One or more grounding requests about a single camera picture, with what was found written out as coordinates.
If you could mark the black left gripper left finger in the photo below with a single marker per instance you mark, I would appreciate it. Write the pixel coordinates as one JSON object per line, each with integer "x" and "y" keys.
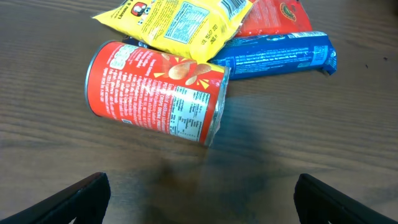
{"x": 81, "y": 203}

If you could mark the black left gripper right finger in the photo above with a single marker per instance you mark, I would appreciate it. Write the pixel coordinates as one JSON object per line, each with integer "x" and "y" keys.
{"x": 318, "y": 203}

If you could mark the red snack bag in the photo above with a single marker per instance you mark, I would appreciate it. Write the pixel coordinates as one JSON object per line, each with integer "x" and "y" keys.
{"x": 270, "y": 17}

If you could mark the yellow snack bag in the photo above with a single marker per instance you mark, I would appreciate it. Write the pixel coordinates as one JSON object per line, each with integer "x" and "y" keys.
{"x": 196, "y": 29}

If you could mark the blue cookie pack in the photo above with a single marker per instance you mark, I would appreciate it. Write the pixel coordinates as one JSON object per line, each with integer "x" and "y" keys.
{"x": 267, "y": 55}

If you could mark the red chips can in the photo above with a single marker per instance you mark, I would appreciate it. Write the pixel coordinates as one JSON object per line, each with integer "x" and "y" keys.
{"x": 158, "y": 91}

